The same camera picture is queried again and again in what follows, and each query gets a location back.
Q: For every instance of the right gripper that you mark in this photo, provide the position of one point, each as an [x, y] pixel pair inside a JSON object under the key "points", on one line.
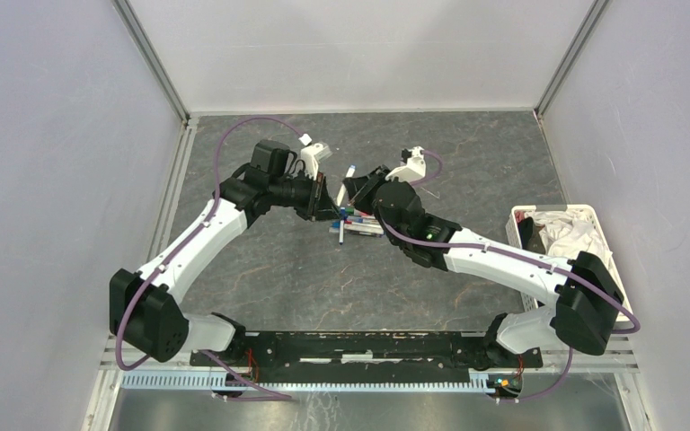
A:
{"points": [[359, 189]]}

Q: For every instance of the blue capped marker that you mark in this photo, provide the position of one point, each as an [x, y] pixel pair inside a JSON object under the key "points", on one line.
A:
{"points": [[370, 229]]}

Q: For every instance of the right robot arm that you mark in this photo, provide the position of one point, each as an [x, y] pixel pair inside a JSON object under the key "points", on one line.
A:
{"points": [[580, 300]]}

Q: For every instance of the dark purple pen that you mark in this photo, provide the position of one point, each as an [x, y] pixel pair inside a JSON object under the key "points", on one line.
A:
{"points": [[352, 232]]}

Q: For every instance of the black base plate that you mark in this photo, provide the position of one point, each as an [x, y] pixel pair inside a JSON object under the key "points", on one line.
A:
{"points": [[372, 357]]}

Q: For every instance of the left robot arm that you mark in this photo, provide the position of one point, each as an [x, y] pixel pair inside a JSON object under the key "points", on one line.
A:
{"points": [[145, 304]]}

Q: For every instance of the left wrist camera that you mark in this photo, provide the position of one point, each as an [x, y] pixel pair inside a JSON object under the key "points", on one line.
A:
{"points": [[312, 155]]}

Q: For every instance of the red capped marker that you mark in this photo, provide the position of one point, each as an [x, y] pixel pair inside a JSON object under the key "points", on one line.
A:
{"points": [[352, 219]]}

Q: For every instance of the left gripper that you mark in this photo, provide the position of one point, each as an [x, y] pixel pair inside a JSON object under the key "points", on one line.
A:
{"points": [[320, 205]]}

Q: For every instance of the white cloth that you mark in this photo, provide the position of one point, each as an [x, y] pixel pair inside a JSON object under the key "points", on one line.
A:
{"points": [[566, 233]]}

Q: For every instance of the slotted cable duct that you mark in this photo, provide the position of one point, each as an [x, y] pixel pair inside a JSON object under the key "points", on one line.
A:
{"points": [[221, 381]]}

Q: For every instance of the white plastic basket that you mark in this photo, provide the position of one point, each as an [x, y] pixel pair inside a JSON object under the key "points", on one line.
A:
{"points": [[519, 229]]}

